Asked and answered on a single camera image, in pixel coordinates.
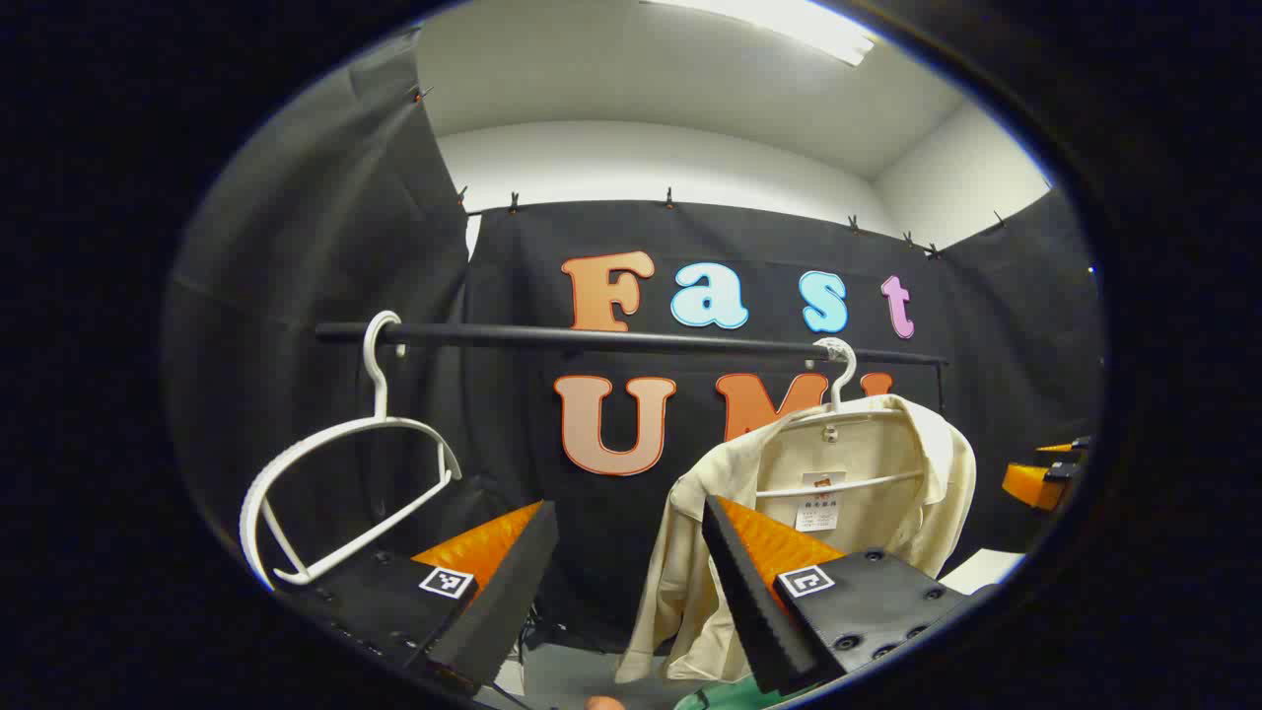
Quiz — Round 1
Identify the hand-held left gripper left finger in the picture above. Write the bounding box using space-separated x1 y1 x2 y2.
274 500 560 696

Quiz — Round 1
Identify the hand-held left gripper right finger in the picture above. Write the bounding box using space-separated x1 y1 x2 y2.
701 495 999 697

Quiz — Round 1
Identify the green laundry hamper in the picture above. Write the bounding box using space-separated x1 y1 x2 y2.
675 678 785 710

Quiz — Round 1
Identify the cream shirt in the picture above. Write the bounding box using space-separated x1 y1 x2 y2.
615 394 977 683

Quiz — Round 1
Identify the white plastic hanger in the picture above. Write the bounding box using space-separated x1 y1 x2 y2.
240 311 462 591
754 338 933 499

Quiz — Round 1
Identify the black backdrop cloth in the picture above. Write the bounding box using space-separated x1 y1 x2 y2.
163 35 1105 657

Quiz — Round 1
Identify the row of small backdrop clips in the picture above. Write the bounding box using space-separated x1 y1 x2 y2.
412 87 1009 260

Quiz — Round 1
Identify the black clothes rail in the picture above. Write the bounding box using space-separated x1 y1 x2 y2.
315 322 949 415

